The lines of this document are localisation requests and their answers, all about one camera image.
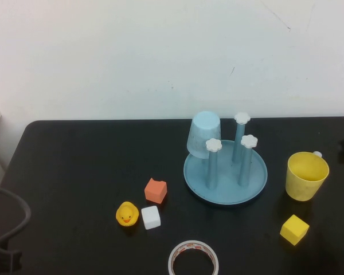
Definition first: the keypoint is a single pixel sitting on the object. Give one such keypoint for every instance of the yellow plastic cup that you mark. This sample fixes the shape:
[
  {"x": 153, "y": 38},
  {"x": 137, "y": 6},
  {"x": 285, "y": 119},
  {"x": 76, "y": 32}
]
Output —
[{"x": 300, "y": 188}]

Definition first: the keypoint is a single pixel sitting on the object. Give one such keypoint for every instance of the light blue plastic cup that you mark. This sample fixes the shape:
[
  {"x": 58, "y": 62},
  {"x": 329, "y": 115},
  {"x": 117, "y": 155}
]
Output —
[{"x": 202, "y": 131}]

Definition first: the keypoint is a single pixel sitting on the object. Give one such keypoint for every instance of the white foam cube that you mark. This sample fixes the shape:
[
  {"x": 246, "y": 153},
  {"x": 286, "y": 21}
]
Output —
[{"x": 150, "y": 217}]

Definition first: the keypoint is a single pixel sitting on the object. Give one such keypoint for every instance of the yellow foam cube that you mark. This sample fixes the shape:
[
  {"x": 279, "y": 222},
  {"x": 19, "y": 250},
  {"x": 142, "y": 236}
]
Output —
[{"x": 293, "y": 229}]

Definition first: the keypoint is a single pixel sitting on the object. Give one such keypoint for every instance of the white red tape roll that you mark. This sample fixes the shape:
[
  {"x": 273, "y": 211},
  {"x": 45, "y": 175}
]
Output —
[{"x": 192, "y": 244}]

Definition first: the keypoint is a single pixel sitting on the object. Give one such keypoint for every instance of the white green glue stick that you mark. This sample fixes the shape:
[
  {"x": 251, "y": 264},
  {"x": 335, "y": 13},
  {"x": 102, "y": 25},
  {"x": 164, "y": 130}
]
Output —
[{"x": 318, "y": 154}]

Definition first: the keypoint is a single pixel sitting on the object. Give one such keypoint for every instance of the blue cup stand with posts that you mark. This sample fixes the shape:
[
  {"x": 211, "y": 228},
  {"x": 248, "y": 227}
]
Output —
[{"x": 228, "y": 189}]

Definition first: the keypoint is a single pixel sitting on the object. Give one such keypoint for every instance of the orange foam cube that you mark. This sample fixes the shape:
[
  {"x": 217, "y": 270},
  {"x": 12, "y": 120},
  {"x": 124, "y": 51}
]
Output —
[{"x": 155, "y": 192}]

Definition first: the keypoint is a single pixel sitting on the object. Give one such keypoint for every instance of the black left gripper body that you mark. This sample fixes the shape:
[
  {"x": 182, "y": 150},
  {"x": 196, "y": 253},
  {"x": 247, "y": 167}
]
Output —
[{"x": 3, "y": 259}]

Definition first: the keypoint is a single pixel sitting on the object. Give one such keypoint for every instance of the yellow rubber duck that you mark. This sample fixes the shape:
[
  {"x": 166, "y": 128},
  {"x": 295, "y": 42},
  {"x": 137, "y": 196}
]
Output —
[{"x": 127, "y": 213}]

